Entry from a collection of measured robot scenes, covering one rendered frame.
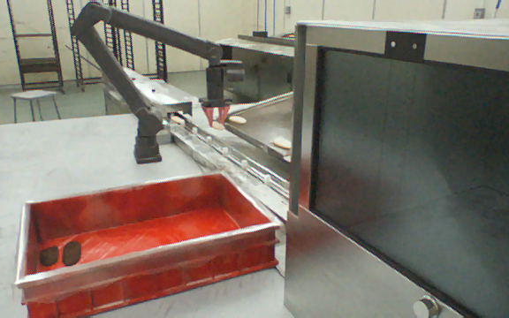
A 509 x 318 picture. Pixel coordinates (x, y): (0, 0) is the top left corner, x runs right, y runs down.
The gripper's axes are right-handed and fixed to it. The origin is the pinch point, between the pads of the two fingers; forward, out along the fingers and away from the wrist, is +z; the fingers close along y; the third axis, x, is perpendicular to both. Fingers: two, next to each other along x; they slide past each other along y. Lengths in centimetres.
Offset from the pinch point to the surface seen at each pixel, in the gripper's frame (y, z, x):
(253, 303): -28, 11, -77
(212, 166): -9.8, 7.9, -18.3
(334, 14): 372, -26, 394
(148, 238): -38, 11, -47
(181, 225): -30, 11, -44
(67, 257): -56, 10, -48
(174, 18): 227, -18, 699
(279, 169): 11.8, 11.4, -22.9
